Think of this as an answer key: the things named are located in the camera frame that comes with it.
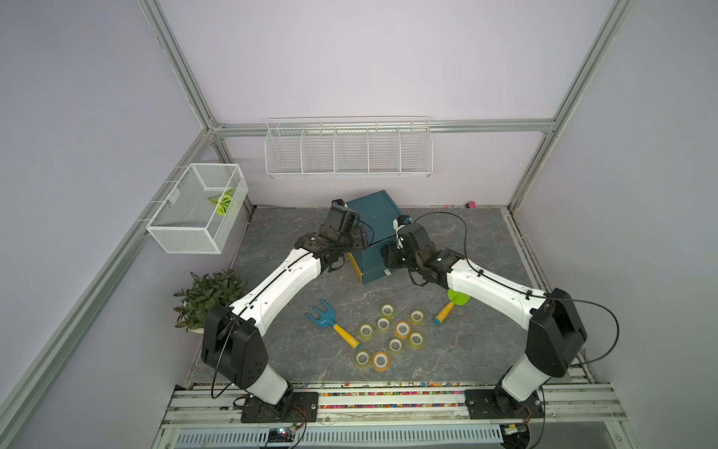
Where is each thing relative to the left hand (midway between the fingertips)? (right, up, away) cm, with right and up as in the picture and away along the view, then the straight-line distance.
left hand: (357, 237), depth 83 cm
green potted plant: (-41, -15, -8) cm, 44 cm away
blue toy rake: (-10, -26, +6) cm, 29 cm away
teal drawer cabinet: (+6, +8, +6) cm, 12 cm away
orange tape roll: (+14, -29, +4) cm, 33 cm away
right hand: (+9, -3, +2) cm, 10 cm away
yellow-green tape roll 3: (+3, -30, +3) cm, 30 cm away
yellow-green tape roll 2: (+8, -27, +4) cm, 29 cm away
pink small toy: (+49, +14, +41) cm, 66 cm away
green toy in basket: (-39, +10, -2) cm, 40 cm away
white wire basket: (-47, +7, -1) cm, 48 cm away
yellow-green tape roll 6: (+12, -32, 0) cm, 35 cm away
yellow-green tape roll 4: (+19, -26, +6) cm, 33 cm away
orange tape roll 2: (+7, -36, -2) cm, 37 cm away
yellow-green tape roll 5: (+18, -32, +2) cm, 36 cm away
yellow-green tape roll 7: (+2, -35, -2) cm, 35 cm away
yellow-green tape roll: (+10, -24, +8) cm, 27 cm away
